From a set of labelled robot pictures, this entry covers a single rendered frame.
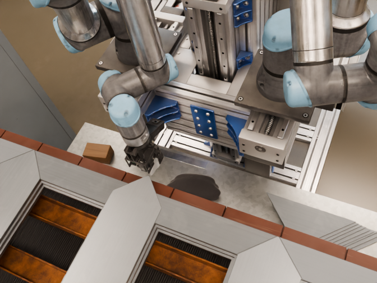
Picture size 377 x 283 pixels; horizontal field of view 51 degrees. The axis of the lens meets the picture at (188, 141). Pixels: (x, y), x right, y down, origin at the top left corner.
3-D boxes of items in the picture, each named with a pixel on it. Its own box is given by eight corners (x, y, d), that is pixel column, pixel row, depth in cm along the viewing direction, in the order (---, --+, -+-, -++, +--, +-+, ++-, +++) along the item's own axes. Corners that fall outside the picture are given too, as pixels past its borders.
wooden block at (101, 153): (114, 151, 157) (110, 144, 153) (109, 164, 154) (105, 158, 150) (91, 148, 159) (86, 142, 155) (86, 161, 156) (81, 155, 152)
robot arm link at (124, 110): (129, 85, 102) (141, 108, 98) (139, 110, 112) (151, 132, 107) (101, 98, 102) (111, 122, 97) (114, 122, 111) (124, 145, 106)
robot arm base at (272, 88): (265, 58, 123) (266, 34, 115) (314, 68, 118) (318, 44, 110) (249, 95, 117) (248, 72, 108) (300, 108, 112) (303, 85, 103)
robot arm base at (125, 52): (129, 28, 139) (121, 6, 131) (168, 37, 135) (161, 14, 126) (108, 59, 133) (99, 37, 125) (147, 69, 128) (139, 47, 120)
